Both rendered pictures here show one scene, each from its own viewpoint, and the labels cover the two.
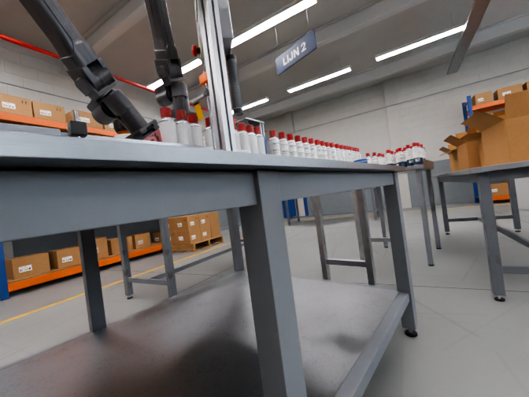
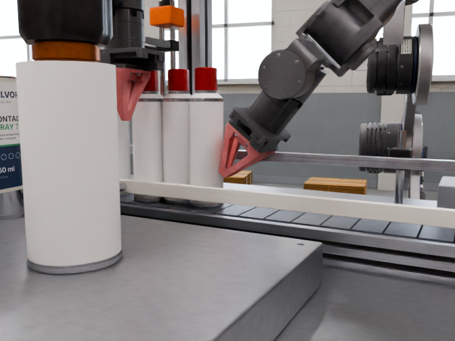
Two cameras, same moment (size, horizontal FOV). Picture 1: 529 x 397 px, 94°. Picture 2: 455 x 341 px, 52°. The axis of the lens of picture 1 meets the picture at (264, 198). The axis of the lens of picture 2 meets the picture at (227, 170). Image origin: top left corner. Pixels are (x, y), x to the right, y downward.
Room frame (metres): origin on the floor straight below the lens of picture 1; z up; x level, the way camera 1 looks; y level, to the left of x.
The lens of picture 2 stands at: (0.91, 0.96, 1.03)
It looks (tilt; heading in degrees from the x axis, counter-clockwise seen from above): 8 degrees down; 257
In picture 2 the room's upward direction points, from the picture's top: straight up
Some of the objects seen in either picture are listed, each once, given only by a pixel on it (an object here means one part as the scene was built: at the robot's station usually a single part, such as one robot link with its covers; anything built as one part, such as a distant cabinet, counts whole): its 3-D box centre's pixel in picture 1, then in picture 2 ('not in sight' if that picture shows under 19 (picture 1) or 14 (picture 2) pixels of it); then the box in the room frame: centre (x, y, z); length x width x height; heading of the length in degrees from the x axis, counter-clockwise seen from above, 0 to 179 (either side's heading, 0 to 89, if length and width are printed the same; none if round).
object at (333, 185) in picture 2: not in sight; (336, 190); (-1.40, -3.76, 0.10); 0.64 x 0.52 x 0.20; 147
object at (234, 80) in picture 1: (234, 85); not in sight; (0.89, 0.05, 1.18); 0.04 x 0.04 x 0.21
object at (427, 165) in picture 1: (399, 210); not in sight; (2.56, -1.37, 0.46); 0.72 x 0.62 x 0.93; 140
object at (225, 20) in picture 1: (212, 27); not in sight; (0.86, 0.10, 1.38); 0.17 x 0.10 x 0.19; 15
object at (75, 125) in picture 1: (76, 151); (397, 190); (0.54, 0.39, 0.91); 0.07 x 0.03 x 0.17; 50
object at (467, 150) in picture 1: (479, 147); not in sight; (2.20, -1.97, 0.97); 0.45 x 0.44 x 0.37; 63
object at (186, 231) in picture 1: (186, 231); not in sight; (5.09, 1.68, 0.32); 1.20 x 0.83 x 0.64; 59
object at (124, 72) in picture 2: not in sight; (118, 88); (0.91, 0.25, 1.05); 0.07 x 0.07 x 0.09; 50
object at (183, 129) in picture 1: (184, 141); (179, 136); (0.82, 0.24, 0.98); 0.05 x 0.05 x 0.20
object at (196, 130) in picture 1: (195, 143); (148, 135); (0.87, 0.21, 0.98); 0.05 x 0.05 x 0.20
